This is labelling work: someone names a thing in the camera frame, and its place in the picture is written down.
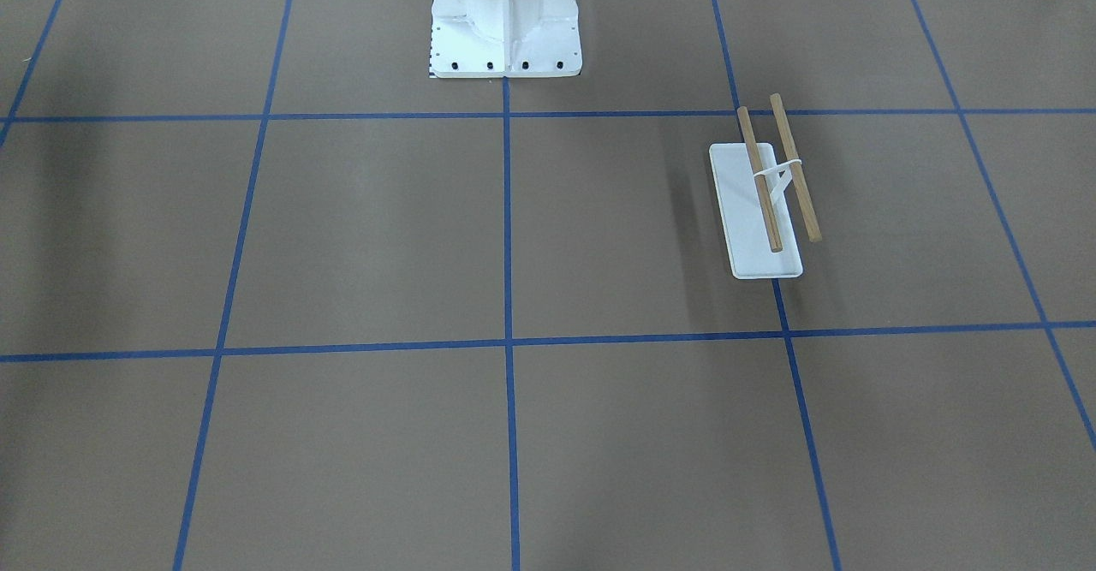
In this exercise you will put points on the white towel rack base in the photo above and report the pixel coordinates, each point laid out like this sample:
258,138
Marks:
745,233

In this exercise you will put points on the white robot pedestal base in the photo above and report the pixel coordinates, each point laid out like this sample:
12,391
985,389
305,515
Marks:
480,39

